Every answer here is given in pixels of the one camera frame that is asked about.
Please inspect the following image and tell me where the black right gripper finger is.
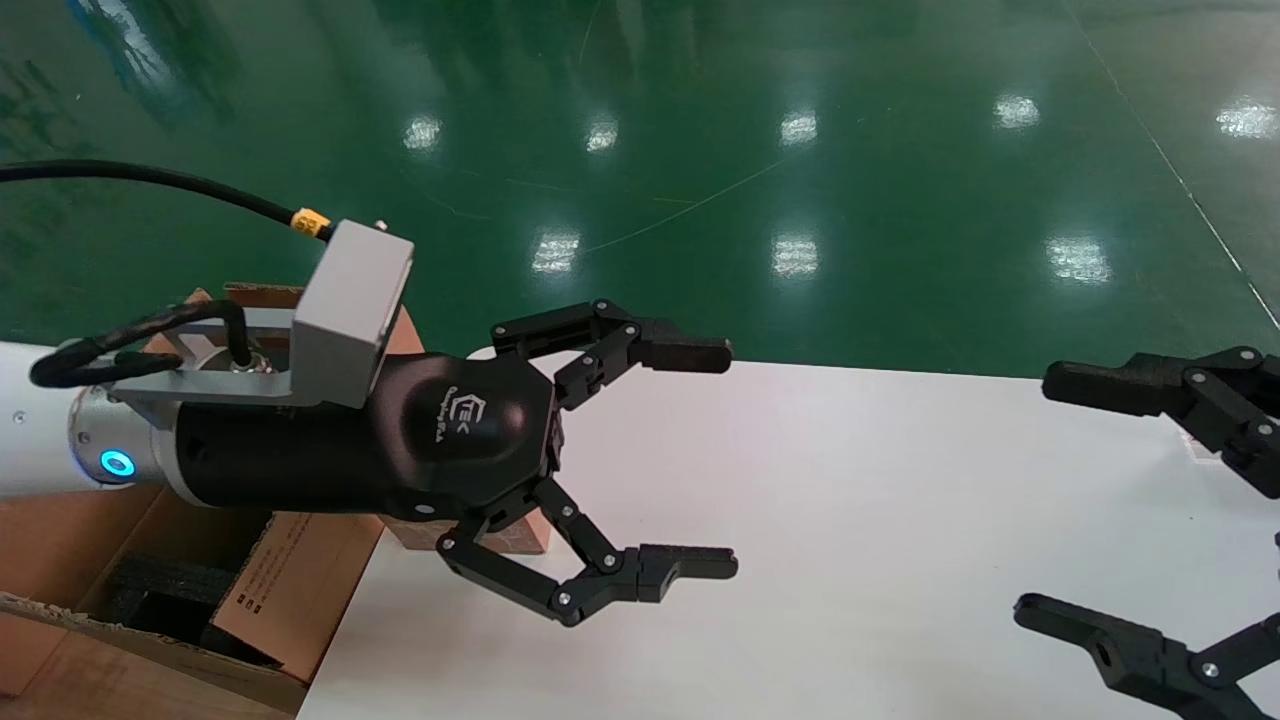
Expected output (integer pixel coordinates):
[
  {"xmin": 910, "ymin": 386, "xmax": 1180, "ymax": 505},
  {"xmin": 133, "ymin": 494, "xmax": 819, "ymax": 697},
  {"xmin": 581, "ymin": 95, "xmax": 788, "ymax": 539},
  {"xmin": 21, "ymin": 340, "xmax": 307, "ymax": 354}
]
[
  {"xmin": 1014, "ymin": 592, "xmax": 1280, "ymax": 720},
  {"xmin": 1042, "ymin": 347, "xmax": 1280, "ymax": 499}
]

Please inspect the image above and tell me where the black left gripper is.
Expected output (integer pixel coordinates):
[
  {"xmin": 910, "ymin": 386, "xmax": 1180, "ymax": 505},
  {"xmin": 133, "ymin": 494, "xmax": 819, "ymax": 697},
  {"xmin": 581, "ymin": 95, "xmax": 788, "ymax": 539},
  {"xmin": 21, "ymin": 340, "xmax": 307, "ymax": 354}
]
[{"xmin": 165, "ymin": 298, "xmax": 739, "ymax": 628}]

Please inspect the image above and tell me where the small brown cardboard box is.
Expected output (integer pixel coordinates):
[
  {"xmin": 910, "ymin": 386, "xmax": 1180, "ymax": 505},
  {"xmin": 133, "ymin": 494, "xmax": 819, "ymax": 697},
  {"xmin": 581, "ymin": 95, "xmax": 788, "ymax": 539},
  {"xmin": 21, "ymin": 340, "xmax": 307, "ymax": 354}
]
[{"xmin": 382, "ymin": 505, "xmax": 552, "ymax": 557}]

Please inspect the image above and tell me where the big open cardboard box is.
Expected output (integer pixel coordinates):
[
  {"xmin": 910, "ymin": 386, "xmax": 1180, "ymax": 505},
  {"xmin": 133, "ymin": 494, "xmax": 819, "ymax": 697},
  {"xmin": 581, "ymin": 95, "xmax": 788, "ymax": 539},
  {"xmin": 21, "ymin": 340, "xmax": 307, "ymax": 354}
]
[{"xmin": 0, "ymin": 283, "xmax": 431, "ymax": 720}]

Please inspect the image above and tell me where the black foam block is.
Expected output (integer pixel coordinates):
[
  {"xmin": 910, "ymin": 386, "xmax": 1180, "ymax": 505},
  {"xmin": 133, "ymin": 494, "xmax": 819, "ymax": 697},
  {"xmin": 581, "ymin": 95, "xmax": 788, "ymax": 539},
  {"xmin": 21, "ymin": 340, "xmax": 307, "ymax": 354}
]
[{"xmin": 105, "ymin": 553, "xmax": 273, "ymax": 663}]

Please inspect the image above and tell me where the gray wrist camera with bracket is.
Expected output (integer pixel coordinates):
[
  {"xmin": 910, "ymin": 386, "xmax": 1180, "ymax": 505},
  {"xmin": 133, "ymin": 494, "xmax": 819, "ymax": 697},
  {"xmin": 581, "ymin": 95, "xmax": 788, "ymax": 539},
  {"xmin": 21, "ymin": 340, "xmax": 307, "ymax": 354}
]
[{"xmin": 110, "ymin": 220, "xmax": 415, "ymax": 409}]

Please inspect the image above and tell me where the short looped black cable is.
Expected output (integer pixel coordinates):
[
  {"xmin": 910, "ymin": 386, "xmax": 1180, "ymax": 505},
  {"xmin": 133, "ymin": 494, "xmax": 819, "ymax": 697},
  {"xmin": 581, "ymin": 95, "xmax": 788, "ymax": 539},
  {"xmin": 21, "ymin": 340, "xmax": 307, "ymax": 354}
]
[{"xmin": 30, "ymin": 298, "xmax": 253, "ymax": 391}]

